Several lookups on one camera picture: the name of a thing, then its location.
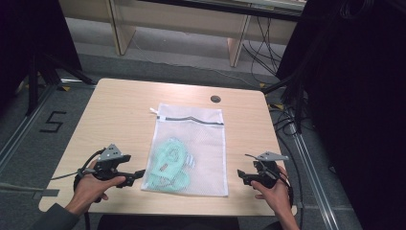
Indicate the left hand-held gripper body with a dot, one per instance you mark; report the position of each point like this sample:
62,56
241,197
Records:
110,159

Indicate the black curtain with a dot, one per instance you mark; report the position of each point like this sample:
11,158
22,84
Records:
28,38
351,111

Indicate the striped white blue cloth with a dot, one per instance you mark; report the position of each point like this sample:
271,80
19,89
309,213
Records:
190,161

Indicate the metal floor rail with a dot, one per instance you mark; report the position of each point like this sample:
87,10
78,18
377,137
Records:
314,179
19,131

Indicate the grey tape strip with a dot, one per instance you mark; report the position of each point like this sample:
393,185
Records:
46,193

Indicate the person's right hand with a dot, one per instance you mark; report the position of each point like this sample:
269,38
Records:
274,195

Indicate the person's left hand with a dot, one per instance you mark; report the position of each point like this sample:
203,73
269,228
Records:
92,190

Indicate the black metal stand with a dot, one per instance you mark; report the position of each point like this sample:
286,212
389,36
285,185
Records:
40,73
295,92

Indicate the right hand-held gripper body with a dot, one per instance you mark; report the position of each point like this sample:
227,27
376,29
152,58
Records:
266,172

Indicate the round grey table grommet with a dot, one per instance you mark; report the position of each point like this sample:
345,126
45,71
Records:
215,99

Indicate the yellow black tape piece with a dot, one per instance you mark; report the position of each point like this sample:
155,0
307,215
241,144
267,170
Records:
263,85
66,88

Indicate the white mesh laundry bag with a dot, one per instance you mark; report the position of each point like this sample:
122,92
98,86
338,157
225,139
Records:
194,134

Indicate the mint green garment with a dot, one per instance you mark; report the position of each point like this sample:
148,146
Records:
169,166

